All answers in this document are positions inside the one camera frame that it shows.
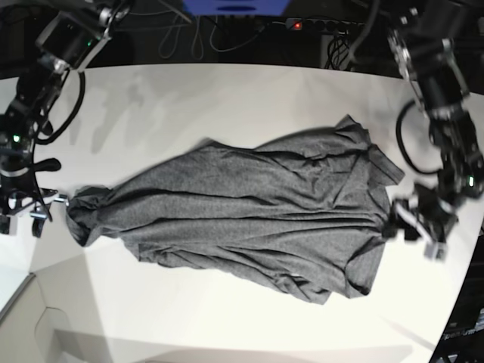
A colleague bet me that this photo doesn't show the grey cables behind table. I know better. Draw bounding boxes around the grey cables behind table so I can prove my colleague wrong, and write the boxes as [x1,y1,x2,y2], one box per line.
[158,7,265,60]

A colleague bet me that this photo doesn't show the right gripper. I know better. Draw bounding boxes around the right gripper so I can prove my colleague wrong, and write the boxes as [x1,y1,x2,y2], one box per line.
[1,143,68,237]

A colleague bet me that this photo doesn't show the grey t-shirt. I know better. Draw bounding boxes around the grey t-shirt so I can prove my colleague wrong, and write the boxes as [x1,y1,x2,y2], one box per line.
[66,116,405,304]

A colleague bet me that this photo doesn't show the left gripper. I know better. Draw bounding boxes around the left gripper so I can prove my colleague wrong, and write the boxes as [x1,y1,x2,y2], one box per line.
[382,182,460,259]

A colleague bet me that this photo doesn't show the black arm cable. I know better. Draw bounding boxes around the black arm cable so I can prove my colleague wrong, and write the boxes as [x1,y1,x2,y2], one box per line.
[396,98,442,175]

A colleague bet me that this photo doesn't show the blue box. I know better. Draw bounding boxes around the blue box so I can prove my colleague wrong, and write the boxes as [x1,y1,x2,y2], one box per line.
[183,0,290,16]

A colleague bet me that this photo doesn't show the black power strip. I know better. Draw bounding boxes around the black power strip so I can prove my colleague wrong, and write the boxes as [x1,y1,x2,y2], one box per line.
[285,17,365,35]

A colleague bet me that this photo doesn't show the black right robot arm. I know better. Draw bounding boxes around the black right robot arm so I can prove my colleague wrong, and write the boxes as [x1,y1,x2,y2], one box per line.
[1,1,132,237]

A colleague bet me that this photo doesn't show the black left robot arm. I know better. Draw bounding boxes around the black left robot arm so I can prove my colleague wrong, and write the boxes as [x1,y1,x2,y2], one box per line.
[384,1,483,261]

